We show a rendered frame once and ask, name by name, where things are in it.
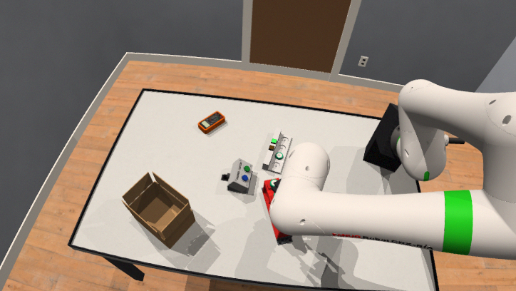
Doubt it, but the grey button panel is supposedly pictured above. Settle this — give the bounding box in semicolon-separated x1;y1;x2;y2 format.
221;158;253;194

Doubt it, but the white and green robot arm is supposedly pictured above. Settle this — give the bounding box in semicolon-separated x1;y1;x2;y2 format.
269;79;516;260

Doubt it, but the orange pocket multimeter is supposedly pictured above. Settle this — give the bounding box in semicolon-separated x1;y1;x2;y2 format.
198;111;225;134

